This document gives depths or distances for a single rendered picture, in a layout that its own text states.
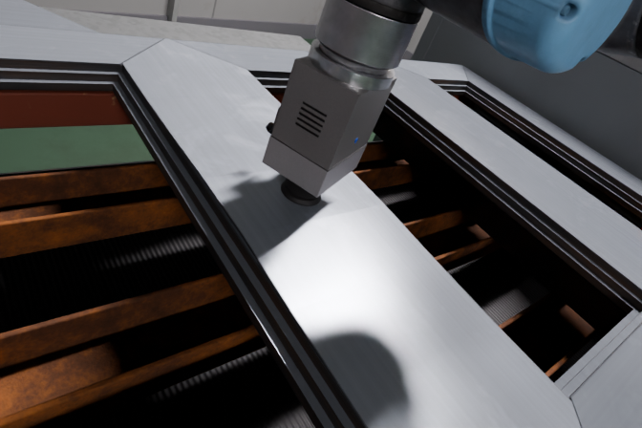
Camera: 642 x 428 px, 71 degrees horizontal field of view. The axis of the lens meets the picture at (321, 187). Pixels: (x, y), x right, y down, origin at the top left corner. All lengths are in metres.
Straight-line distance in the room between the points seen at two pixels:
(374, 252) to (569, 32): 0.25
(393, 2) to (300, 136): 0.13
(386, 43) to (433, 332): 0.24
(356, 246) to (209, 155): 0.18
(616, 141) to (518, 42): 0.86
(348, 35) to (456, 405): 0.28
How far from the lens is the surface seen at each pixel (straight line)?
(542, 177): 0.81
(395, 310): 0.40
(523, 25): 0.28
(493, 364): 0.42
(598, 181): 1.01
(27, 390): 0.50
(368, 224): 0.46
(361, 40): 0.35
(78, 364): 0.51
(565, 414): 0.44
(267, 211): 0.42
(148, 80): 0.60
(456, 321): 0.43
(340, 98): 0.36
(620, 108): 1.13
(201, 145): 0.49
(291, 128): 0.39
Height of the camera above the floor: 1.11
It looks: 33 degrees down
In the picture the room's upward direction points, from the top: 23 degrees clockwise
